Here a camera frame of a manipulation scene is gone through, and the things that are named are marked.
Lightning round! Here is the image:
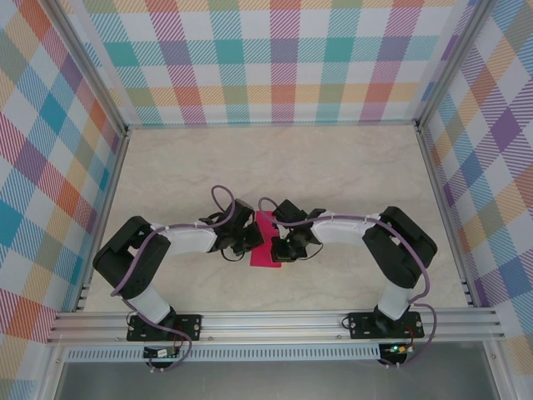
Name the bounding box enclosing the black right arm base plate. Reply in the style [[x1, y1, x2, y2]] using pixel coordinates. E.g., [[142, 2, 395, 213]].
[[347, 311, 425, 341]]

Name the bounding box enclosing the pink paper sheet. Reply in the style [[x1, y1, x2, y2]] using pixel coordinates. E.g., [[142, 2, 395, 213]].
[[248, 211, 284, 268]]

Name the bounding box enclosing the thin aluminium frame rail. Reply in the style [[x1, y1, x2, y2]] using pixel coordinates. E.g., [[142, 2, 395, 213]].
[[124, 119, 420, 130]]

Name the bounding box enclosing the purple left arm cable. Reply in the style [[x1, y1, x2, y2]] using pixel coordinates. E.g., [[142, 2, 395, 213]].
[[108, 185, 247, 374]]

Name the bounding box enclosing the aluminium side rail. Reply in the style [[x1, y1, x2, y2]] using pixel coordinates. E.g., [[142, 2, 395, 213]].
[[72, 128, 131, 313], [416, 124, 479, 309]]

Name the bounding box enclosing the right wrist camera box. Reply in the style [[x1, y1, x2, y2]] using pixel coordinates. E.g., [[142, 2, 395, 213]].
[[274, 199, 310, 223]]

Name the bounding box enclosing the slotted grey cable duct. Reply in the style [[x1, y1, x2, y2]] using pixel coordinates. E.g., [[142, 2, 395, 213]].
[[65, 343, 382, 363]]

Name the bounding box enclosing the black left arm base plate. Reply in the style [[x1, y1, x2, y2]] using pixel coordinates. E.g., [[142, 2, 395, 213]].
[[126, 312, 204, 343]]

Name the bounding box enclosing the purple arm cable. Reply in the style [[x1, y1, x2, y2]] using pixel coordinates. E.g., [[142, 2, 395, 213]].
[[108, 185, 247, 374], [257, 196, 438, 370]]

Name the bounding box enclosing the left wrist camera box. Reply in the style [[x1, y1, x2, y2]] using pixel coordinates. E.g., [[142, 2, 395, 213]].
[[224, 199, 256, 228]]

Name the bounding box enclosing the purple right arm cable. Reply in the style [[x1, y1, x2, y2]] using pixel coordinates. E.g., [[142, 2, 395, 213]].
[[257, 196, 438, 370]]

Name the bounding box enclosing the aluminium frame post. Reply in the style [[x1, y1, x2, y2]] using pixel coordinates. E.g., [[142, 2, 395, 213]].
[[415, 0, 497, 126], [49, 0, 128, 135]]

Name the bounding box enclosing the grey metal panel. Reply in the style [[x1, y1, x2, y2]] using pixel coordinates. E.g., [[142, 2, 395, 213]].
[[53, 358, 501, 400]]

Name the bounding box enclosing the wide aluminium mounting rail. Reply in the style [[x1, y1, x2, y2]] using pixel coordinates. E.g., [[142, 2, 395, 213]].
[[45, 307, 507, 345]]

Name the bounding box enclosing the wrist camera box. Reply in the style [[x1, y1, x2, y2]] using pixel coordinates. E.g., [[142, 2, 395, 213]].
[[224, 199, 256, 228], [274, 199, 310, 223]]

